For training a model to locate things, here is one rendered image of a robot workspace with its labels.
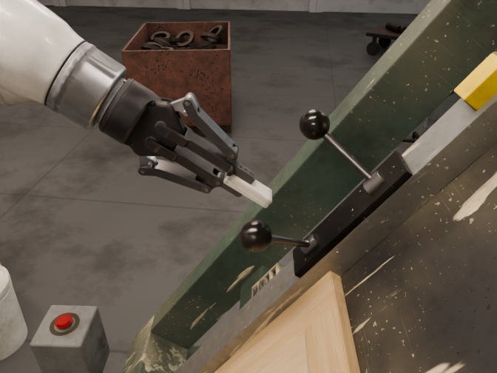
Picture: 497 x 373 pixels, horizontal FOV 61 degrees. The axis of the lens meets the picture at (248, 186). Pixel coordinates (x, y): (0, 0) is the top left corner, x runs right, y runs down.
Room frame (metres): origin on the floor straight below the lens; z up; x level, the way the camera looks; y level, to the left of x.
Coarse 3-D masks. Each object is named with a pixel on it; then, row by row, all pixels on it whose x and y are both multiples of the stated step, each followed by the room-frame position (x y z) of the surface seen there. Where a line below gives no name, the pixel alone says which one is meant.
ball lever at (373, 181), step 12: (300, 120) 0.48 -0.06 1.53; (312, 120) 0.47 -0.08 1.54; (324, 120) 0.47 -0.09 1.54; (312, 132) 0.46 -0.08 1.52; (324, 132) 0.47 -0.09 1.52; (336, 144) 0.46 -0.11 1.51; (348, 156) 0.45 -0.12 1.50; (360, 168) 0.44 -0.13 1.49; (372, 180) 0.42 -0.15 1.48; (384, 180) 0.42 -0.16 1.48; (372, 192) 0.42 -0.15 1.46
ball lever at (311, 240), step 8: (248, 224) 0.38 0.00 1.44; (256, 224) 0.38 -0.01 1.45; (264, 224) 0.38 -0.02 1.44; (240, 232) 0.38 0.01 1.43; (248, 232) 0.37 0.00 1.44; (256, 232) 0.37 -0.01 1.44; (264, 232) 0.37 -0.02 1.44; (240, 240) 0.38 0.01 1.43; (248, 240) 0.37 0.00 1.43; (256, 240) 0.37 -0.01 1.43; (264, 240) 0.37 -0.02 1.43; (272, 240) 0.39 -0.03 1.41; (280, 240) 0.40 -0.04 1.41; (288, 240) 0.40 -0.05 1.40; (296, 240) 0.41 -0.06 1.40; (304, 240) 0.42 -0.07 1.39; (312, 240) 0.42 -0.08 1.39; (248, 248) 0.37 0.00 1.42; (256, 248) 0.36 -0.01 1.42; (264, 248) 0.37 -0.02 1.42; (304, 248) 0.42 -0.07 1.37; (312, 248) 0.42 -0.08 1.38
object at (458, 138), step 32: (448, 128) 0.42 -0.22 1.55; (480, 128) 0.40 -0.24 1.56; (416, 160) 0.42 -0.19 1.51; (448, 160) 0.40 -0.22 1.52; (416, 192) 0.40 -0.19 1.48; (384, 224) 0.40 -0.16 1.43; (352, 256) 0.40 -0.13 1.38; (288, 288) 0.41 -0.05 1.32; (256, 320) 0.41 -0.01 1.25; (224, 352) 0.41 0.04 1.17
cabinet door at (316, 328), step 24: (312, 288) 0.40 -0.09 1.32; (336, 288) 0.37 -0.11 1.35; (288, 312) 0.39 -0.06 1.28; (312, 312) 0.36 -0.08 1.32; (336, 312) 0.33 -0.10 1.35; (264, 336) 0.39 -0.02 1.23; (288, 336) 0.36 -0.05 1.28; (312, 336) 0.33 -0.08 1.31; (336, 336) 0.31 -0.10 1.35; (240, 360) 0.39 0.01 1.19; (264, 360) 0.35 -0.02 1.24; (288, 360) 0.33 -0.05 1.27; (312, 360) 0.30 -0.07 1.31; (336, 360) 0.28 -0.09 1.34
